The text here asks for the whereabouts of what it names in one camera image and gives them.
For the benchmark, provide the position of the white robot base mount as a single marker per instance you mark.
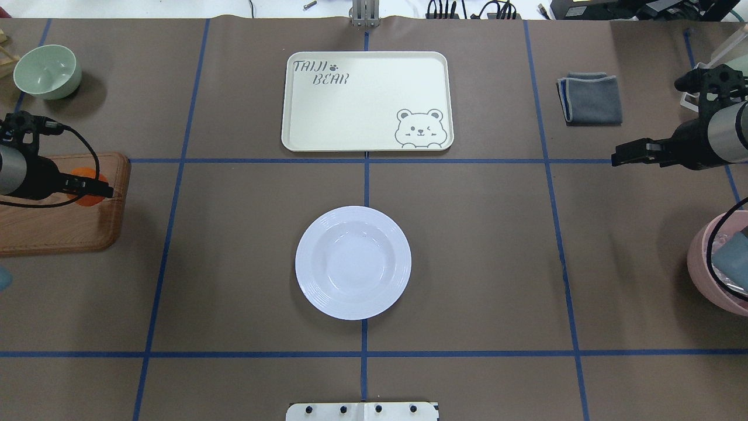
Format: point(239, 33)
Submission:
point(363, 411)

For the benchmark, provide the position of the folded grey cloth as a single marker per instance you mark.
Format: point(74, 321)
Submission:
point(590, 99)

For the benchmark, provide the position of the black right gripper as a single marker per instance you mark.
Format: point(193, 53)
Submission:
point(689, 145)

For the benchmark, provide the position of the pink bowl with ice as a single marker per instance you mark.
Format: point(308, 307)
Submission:
point(698, 271)

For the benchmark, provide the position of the orange fruit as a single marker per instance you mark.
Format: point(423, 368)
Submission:
point(89, 172)

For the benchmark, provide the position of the mint green bowl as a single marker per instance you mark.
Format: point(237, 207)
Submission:
point(48, 72)

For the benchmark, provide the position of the white round plate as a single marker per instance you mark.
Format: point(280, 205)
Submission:
point(353, 263)

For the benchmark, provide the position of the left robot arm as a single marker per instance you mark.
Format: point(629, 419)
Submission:
point(13, 171)

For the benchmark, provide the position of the aluminium frame post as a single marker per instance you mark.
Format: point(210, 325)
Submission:
point(365, 13)

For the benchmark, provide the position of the brown wooden tray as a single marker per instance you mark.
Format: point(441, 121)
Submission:
point(28, 232)

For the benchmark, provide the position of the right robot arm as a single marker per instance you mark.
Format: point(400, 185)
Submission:
point(718, 139)

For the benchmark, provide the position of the cream bear print tray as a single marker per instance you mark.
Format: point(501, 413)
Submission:
point(366, 101)

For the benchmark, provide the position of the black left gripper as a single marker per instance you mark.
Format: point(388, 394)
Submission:
point(42, 177)

